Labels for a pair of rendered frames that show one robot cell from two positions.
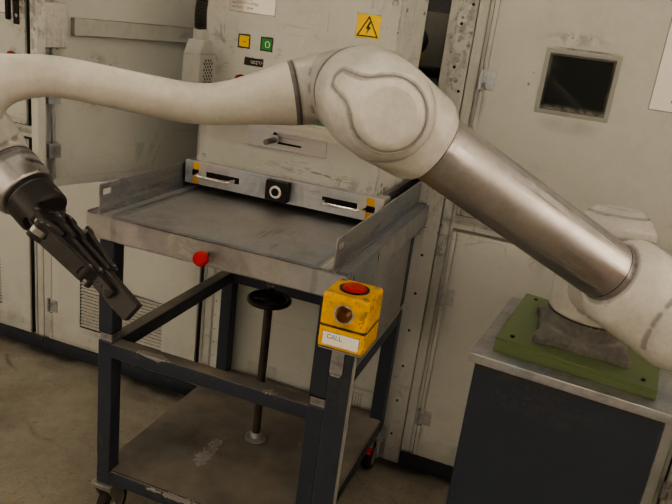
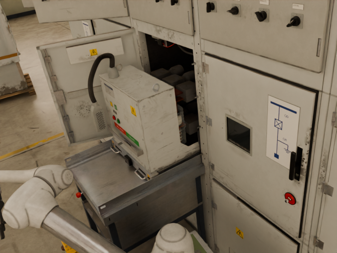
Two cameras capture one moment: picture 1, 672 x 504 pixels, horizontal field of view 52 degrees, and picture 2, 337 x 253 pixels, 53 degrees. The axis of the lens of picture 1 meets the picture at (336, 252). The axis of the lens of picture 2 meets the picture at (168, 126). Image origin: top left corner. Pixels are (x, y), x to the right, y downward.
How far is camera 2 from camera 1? 1.57 m
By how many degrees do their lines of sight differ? 40
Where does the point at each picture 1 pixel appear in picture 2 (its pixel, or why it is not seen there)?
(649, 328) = not seen: outside the picture
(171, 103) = (8, 180)
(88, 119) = (83, 121)
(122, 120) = not seen: hidden behind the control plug
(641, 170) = (268, 183)
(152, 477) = not seen: hidden behind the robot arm
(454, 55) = (200, 105)
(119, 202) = (76, 161)
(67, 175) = (80, 139)
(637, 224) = (165, 244)
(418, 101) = (12, 219)
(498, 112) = (215, 136)
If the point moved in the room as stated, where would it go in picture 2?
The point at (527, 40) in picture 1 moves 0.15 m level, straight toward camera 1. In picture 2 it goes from (218, 108) to (196, 120)
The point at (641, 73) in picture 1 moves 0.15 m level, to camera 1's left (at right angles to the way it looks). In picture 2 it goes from (260, 137) to (230, 129)
